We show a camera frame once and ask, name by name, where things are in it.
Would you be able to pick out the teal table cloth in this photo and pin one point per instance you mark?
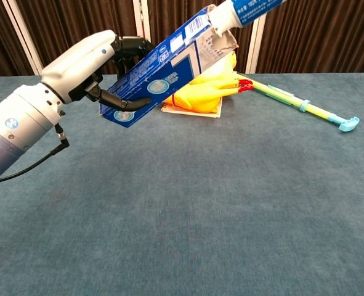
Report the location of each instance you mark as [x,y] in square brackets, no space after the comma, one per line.
[181,231]

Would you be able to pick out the spiral notebook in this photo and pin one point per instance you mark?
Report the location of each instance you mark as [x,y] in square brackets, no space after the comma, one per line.
[200,114]

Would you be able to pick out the green yellow toy syringe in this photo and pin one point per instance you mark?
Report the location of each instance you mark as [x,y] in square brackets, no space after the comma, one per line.
[315,110]

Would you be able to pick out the yellow rubber chicken toy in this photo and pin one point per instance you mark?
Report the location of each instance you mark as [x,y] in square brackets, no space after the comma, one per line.
[200,98]

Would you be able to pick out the white frame post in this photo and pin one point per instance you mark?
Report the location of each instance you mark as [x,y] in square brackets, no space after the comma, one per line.
[141,18]
[255,46]
[23,34]

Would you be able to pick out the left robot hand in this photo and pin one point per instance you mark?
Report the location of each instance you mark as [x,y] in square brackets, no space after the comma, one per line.
[77,64]

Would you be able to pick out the white blue toothpaste tube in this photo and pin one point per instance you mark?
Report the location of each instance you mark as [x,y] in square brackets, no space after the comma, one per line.
[246,10]

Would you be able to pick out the yellow duck toy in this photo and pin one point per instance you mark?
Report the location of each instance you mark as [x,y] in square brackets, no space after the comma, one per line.
[228,66]

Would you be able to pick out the blue toothpaste carton box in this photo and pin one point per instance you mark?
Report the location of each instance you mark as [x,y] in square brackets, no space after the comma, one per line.
[169,71]

